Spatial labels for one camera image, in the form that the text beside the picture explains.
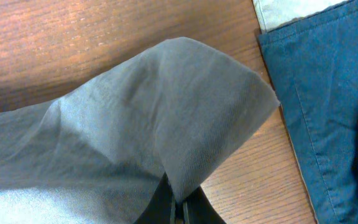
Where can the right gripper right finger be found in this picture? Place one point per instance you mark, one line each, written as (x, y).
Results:
(198, 210)

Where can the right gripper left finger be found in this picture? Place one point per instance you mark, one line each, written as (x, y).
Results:
(162, 206)

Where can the blue denim garment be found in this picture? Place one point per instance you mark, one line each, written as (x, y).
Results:
(313, 64)

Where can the beige folded garment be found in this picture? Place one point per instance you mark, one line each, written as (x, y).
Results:
(272, 14)

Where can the grey shorts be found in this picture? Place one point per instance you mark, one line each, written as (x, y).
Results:
(97, 154)

